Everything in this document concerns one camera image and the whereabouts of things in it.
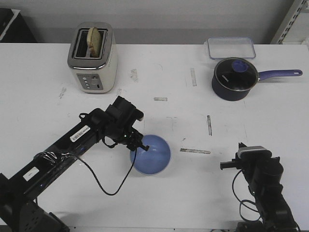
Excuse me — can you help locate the white metal shelf upright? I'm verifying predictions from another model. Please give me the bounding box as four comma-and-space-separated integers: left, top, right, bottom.
270, 0, 309, 44

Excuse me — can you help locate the black box in corner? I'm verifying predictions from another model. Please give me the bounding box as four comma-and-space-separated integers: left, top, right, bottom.
0, 8, 37, 43

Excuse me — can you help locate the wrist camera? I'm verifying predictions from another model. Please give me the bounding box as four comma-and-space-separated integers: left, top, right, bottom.
237, 146, 272, 159

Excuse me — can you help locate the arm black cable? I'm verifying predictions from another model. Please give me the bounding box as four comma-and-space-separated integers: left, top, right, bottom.
232, 169, 263, 222
76, 145, 140, 196

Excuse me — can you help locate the glass pot lid blue knob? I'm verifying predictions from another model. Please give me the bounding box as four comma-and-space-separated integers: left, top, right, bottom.
214, 57, 258, 91

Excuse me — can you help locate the bread slice in toaster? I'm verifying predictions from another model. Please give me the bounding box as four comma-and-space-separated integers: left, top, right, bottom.
86, 27, 102, 58

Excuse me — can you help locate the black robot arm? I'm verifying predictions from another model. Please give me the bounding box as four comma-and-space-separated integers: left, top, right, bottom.
0, 96, 149, 232
220, 143, 300, 232

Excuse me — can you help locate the cream and steel toaster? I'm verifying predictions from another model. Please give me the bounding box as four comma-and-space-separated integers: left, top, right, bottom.
67, 22, 118, 94

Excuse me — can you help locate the clear plastic food container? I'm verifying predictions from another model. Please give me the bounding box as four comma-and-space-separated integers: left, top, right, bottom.
204, 37, 256, 60

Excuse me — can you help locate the blue bowl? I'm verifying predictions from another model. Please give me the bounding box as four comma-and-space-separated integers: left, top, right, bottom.
130, 134, 171, 175

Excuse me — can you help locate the dark blue saucepan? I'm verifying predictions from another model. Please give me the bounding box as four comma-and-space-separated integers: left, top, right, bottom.
211, 57, 303, 102

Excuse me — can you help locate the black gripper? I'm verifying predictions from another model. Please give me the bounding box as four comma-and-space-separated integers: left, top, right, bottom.
104, 96, 149, 151
220, 143, 280, 179

